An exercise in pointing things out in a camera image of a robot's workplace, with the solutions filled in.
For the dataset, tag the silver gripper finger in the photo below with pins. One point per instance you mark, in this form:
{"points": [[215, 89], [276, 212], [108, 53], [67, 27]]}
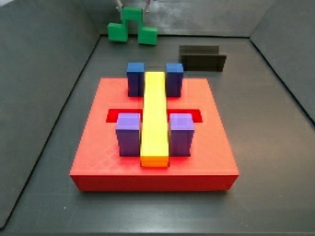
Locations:
{"points": [[147, 5], [119, 5]]}

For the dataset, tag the green stepped arch block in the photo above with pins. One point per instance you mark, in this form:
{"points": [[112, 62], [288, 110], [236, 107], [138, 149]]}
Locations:
{"points": [[132, 19]]}

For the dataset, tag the red base board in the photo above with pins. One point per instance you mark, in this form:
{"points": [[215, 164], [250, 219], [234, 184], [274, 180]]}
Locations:
{"points": [[100, 170]]}

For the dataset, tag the blue block left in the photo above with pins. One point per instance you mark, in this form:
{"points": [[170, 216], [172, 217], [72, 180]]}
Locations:
{"points": [[135, 75]]}

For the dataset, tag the blue block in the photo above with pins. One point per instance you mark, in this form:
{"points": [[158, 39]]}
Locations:
{"points": [[174, 77], [135, 75]]}

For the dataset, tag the blue block right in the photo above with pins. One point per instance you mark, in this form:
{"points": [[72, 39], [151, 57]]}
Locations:
{"points": [[174, 77]]}

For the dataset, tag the purple block left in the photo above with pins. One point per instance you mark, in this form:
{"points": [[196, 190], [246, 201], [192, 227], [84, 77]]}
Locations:
{"points": [[128, 134]]}

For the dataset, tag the purple block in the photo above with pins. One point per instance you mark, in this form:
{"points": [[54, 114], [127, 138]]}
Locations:
{"points": [[182, 130], [128, 134]]}

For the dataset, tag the yellow long bar block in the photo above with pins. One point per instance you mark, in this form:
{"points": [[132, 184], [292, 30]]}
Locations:
{"points": [[154, 147]]}

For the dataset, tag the purple block right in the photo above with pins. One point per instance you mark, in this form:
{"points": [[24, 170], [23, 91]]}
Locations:
{"points": [[182, 130]]}

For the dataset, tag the black angled bracket holder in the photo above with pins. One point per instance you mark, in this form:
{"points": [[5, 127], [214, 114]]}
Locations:
{"points": [[202, 58]]}

